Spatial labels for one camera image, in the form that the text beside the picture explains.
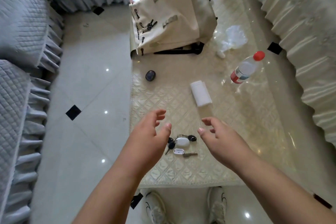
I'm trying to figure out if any person's left hand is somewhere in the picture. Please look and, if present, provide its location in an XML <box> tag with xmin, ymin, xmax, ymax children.
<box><xmin>117</xmin><ymin>109</ymin><xmax>172</xmax><ymax>177</ymax></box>

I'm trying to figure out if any person's right hand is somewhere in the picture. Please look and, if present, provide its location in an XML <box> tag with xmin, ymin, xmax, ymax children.
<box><xmin>197</xmin><ymin>117</ymin><xmax>254</xmax><ymax>172</ymax></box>

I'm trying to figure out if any person's left forearm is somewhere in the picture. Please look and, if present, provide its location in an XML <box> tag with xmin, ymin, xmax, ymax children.
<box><xmin>71</xmin><ymin>163</ymin><xmax>148</xmax><ymax>224</ymax></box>

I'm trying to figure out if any person's right forearm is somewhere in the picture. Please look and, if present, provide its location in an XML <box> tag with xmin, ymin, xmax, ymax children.
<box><xmin>236</xmin><ymin>155</ymin><xmax>336</xmax><ymax>224</ymax></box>

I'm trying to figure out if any black car key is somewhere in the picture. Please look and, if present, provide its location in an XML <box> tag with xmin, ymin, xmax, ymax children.
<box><xmin>165</xmin><ymin>141</ymin><xmax>176</xmax><ymax>155</ymax></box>

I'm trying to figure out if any white oval key fob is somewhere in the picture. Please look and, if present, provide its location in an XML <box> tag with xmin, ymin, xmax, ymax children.
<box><xmin>175</xmin><ymin>137</ymin><xmax>190</xmax><ymax>148</ymax></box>

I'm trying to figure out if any cream quilted tablecloth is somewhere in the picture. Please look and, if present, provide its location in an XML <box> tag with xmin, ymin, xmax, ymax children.
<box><xmin>129</xmin><ymin>0</ymin><xmax>300</xmax><ymax>189</ymax></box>

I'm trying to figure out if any white tissue packet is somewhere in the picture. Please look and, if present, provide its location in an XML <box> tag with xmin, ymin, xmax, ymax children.
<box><xmin>190</xmin><ymin>80</ymin><xmax>212</xmax><ymax>107</ymax></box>

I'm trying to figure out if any person's right white shoe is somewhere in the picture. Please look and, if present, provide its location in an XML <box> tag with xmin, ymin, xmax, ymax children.
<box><xmin>207</xmin><ymin>187</ymin><xmax>228</xmax><ymax>224</ymax></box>

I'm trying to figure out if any person's white shoe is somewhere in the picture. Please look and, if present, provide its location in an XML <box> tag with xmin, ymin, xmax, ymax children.
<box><xmin>207</xmin><ymin>187</ymin><xmax>228</xmax><ymax>224</ymax></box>
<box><xmin>145</xmin><ymin>191</ymin><xmax>167</xmax><ymax>224</ymax></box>

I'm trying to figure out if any red-capped plastic water bottle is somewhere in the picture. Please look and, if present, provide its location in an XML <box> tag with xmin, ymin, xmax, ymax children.
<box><xmin>230</xmin><ymin>51</ymin><xmax>265</xmax><ymax>84</ymax></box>

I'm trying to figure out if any person's left white shoe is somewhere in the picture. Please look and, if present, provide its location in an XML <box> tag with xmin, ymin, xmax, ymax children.
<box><xmin>145</xmin><ymin>191</ymin><xmax>167</xmax><ymax>224</ymax></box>

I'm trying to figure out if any crumpled clear plastic bag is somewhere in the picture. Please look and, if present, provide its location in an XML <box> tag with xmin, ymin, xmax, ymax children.
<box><xmin>216</xmin><ymin>25</ymin><xmax>248</xmax><ymax>59</ymax></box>

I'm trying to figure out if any beige canvas backpack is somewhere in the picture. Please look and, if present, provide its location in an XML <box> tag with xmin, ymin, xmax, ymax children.
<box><xmin>129</xmin><ymin>0</ymin><xmax>218</xmax><ymax>56</ymax></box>

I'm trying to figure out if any cream ruffled sofa cover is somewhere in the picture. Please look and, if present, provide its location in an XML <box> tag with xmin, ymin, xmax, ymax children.
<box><xmin>248</xmin><ymin>0</ymin><xmax>336</xmax><ymax>149</ymax></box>

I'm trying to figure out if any black backpack strap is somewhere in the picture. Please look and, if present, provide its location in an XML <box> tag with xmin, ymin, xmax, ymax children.
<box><xmin>153</xmin><ymin>42</ymin><xmax>205</xmax><ymax>56</ymax></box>

